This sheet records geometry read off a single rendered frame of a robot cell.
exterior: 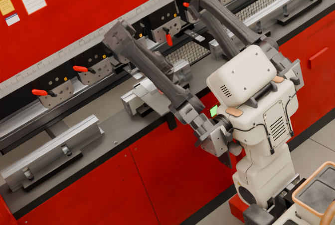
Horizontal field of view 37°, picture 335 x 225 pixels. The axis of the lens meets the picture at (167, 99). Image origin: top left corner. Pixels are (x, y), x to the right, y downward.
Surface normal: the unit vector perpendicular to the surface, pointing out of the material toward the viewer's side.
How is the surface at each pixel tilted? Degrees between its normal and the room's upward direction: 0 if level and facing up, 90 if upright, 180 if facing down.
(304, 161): 0
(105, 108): 0
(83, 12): 90
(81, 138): 90
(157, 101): 0
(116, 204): 90
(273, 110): 82
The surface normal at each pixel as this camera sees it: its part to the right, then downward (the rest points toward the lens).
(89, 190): 0.56, 0.42
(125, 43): 0.18, 0.39
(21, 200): -0.23, -0.75
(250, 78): 0.31, -0.23
